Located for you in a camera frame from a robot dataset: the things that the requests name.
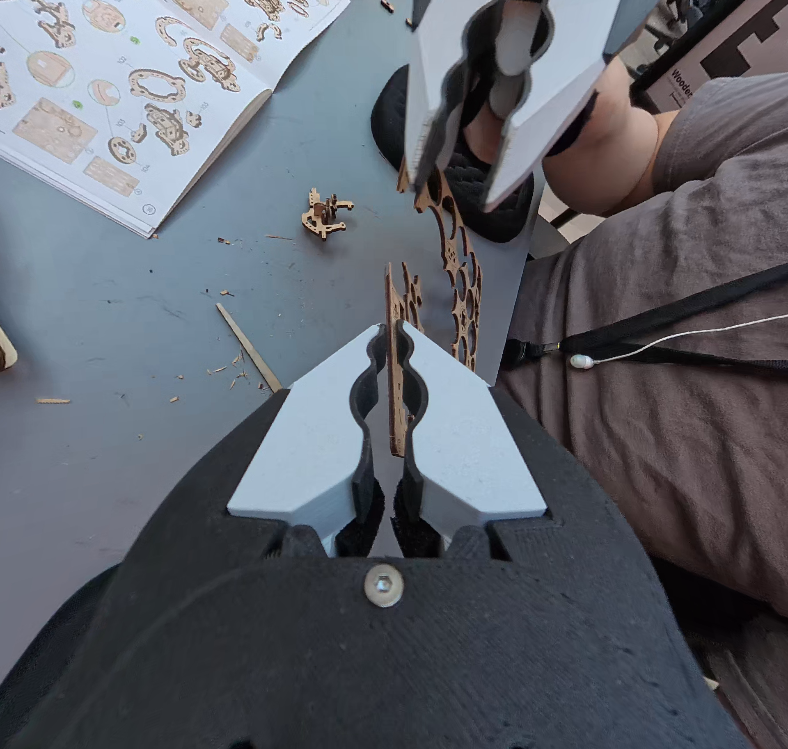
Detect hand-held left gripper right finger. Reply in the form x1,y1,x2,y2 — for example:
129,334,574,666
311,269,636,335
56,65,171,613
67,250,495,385
394,322,549,558

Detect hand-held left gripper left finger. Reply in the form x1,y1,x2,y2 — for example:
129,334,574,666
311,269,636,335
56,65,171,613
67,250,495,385
227,324,385,558

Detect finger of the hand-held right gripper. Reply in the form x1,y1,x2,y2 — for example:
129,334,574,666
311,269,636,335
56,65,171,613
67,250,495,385
482,0,630,213
406,0,511,195

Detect plywood sheet with round holes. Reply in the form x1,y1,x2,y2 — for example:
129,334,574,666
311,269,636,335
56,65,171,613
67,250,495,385
397,158,483,373

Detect narrow plywood part piece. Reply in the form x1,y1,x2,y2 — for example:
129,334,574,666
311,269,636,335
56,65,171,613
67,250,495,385
383,262,427,459

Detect person's right forearm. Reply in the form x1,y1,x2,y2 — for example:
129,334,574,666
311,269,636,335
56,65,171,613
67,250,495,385
542,60,664,216

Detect small wooden model assembly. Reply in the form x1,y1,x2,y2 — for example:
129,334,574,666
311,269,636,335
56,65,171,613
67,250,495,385
302,188,355,242

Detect person's right hand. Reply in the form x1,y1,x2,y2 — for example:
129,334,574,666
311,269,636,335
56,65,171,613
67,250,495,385
462,106,512,168

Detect thin wooden stick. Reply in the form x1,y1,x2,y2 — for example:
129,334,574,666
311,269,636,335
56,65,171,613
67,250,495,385
215,303,284,393

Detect black and white sign board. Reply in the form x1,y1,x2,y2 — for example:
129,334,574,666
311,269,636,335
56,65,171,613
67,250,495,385
628,0,788,113

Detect black padded wrist rest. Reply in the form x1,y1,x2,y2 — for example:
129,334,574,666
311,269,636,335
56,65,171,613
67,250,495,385
371,63,535,244

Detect person in grey shirt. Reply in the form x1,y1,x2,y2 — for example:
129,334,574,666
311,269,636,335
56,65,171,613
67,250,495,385
495,72,788,623

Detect open instruction booklet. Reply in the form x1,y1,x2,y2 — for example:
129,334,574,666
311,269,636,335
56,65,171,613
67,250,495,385
0,0,352,239

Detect scattered wood splinters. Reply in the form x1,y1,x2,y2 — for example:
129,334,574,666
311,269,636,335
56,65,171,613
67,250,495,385
34,232,296,442

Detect white cord with bead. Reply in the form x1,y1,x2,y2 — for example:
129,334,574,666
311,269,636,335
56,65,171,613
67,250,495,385
569,314,788,371

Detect black lanyard strap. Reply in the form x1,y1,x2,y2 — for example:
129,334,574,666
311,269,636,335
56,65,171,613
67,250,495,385
502,262,788,376

